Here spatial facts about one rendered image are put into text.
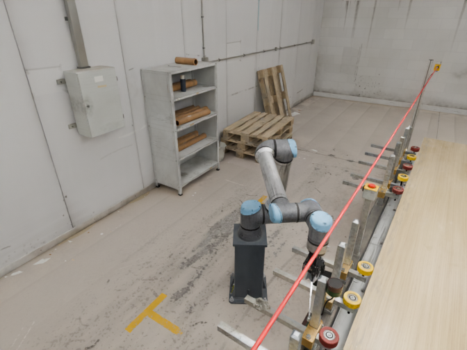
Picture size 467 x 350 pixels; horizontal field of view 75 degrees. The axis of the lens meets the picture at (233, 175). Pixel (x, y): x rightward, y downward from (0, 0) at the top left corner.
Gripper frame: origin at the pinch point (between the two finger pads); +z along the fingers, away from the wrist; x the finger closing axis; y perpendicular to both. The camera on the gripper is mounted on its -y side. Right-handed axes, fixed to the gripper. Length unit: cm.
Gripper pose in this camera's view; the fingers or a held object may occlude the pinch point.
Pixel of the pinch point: (313, 278)
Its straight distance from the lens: 158.1
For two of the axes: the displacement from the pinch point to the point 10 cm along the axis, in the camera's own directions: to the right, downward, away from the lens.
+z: 0.0, 8.9, 4.6
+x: 8.2, 2.6, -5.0
